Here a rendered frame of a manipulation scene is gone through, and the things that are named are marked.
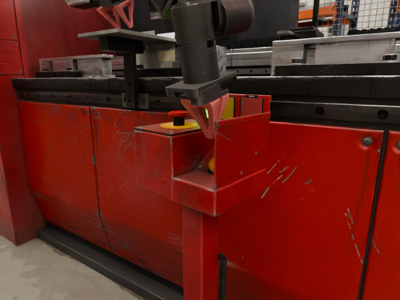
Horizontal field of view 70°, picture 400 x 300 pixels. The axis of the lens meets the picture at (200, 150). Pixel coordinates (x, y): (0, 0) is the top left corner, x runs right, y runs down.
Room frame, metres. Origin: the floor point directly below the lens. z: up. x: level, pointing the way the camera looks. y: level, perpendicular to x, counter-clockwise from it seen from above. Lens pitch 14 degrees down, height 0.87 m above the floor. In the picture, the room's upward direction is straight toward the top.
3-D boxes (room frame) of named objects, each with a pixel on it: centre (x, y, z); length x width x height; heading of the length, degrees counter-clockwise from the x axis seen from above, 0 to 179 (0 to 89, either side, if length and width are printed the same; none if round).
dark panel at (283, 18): (1.66, 0.05, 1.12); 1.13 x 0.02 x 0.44; 56
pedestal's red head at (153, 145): (0.53, 0.00, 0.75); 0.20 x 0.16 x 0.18; 49
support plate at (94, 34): (0.98, 0.22, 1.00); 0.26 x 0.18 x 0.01; 146
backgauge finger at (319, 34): (0.99, -0.31, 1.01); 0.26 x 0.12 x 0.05; 146
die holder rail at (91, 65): (1.41, 0.59, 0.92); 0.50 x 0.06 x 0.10; 56
